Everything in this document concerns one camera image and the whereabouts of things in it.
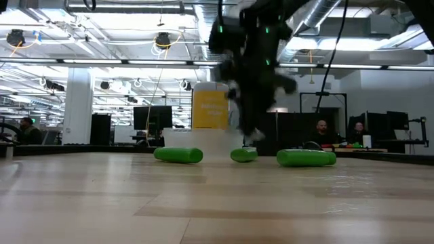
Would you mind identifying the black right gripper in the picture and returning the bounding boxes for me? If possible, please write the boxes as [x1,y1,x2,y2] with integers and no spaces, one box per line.
[208,9,298,136]

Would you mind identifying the green travel bottle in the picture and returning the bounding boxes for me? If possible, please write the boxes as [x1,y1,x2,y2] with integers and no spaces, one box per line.
[230,148,258,163]
[153,146,204,164]
[276,149,337,167]

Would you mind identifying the black partition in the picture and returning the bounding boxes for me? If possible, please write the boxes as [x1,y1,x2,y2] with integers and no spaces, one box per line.
[264,110,321,152]

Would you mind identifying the yellow wipes canister white lid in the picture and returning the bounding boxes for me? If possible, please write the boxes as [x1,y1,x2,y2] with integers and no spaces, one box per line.
[191,81,235,131]

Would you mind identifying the clear plastic container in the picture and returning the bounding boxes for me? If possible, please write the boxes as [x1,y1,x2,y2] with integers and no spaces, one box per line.
[163,127,245,160]

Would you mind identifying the person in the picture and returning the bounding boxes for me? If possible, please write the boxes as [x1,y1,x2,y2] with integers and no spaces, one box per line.
[17,117,43,145]
[351,121,370,144]
[310,119,340,146]

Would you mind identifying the black monitor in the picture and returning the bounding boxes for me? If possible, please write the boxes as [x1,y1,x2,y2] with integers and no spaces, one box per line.
[386,110,410,131]
[365,113,388,133]
[133,106,173,131]

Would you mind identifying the wooden workbench grey legs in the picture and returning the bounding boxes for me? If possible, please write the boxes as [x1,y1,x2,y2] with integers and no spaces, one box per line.
[321,142,389,154]

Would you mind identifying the long light bar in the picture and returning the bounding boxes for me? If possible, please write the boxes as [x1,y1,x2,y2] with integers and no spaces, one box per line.
[0,58,434,71]

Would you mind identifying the black ceiling device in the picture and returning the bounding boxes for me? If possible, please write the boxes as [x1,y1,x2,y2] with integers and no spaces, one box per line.
[155,32,172,50]

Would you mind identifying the black cabinet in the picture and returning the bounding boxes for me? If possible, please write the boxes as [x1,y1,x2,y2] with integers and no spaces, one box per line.
[90,113,112,146]

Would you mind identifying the white building column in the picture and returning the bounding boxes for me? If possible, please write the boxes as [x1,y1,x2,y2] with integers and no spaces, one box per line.
[62,67,94,145]

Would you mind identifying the yellow hanging cord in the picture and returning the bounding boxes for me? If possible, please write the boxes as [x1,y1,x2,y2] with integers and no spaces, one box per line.
[307,49,315,85]

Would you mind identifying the black tube frame stand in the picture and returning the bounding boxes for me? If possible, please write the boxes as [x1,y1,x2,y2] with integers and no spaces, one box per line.
[299,91,348,136]

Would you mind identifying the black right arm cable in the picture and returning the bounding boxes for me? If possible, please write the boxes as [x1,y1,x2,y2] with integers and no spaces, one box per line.
[314,0,350,115]

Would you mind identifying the silver ribbed ventilation duct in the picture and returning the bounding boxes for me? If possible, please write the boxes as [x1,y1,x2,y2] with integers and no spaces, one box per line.
[193,0,223,62]

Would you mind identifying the silver smooth ventilation duct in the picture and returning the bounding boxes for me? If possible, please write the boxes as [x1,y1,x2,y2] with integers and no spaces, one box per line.
[281,0,342,64]

